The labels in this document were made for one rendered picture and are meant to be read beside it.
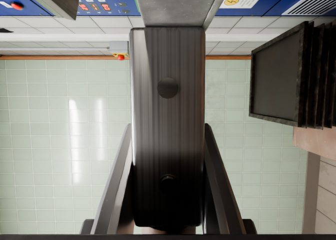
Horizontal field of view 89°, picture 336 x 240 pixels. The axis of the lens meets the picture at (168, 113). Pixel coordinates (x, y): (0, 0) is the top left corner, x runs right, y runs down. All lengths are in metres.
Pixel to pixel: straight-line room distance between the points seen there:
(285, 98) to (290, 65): 0.10
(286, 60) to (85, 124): 1.29
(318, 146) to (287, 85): 0.37
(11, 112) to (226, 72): 1.67
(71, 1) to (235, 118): 1.23
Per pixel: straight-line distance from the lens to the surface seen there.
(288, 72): 0.65
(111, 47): 1.04
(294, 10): 0.78
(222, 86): 1.38
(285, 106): 0.65
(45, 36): 1.11
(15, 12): 0.85
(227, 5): 0.66
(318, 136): 0.93
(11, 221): 2.06
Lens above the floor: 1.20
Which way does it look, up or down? level
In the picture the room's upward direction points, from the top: 90 degrees counter-clockwise
